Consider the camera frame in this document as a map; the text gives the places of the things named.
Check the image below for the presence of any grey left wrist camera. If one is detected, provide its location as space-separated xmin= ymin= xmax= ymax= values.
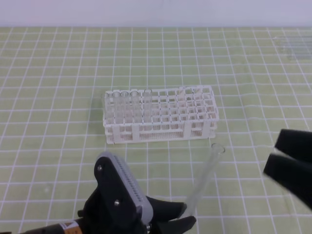
xmin=95 ymin=152 xmax=153 ymax=226

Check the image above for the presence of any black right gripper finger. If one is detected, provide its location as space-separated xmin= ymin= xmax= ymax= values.
xmin=263 ymin=154 xmax=312 ymax=209
xmin=275 ymin=129 xmax=312 ymax=162

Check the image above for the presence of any clear glass test tube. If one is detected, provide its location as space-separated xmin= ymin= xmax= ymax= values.
xmin=182 ymin=143 xmax=225 ymax=217

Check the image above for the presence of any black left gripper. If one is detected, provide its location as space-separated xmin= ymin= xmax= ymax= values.
xmin=78 ymin=156 xmax=196 ymax=234

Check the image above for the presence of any white plastic test tube rack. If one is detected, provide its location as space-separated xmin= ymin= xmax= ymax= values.
xmin=101 ymin=85 xmax=219 ymax=144

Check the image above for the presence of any green grid tablecloth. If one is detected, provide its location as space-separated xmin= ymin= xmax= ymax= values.
xmin=0 ymin=27 xmax=312 ymax=234

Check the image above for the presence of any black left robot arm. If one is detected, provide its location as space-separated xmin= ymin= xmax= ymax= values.
xmin=28 ymin=152 xmax=196 ymax=234

